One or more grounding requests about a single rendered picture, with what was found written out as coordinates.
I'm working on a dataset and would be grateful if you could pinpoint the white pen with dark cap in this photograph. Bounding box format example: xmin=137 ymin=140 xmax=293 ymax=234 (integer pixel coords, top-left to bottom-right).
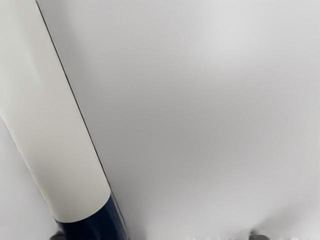
xmin=0 ymin=0 xmax=131 ymax=240

